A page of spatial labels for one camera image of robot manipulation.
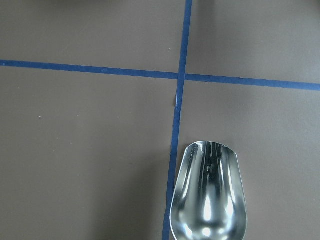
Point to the steel ice scoop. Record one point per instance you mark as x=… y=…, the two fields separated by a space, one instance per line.
x=208 y=201

